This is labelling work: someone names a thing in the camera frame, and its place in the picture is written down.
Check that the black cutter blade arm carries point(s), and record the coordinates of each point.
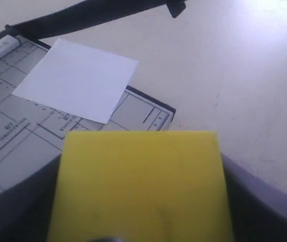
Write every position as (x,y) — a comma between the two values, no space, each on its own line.
(87,14)

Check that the yellow foam cube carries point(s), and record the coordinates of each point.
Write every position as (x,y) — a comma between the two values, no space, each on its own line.
(141,186)

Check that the white paper sheet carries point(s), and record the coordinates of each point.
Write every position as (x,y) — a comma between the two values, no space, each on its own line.
(79,80)

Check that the grey paper cutter base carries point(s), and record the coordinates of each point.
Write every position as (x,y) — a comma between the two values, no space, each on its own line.
(32,135)

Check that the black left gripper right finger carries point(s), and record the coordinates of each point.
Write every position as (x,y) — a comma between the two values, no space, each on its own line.
(258,210)

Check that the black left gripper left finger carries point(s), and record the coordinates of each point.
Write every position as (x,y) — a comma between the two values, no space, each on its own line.
(16,200)

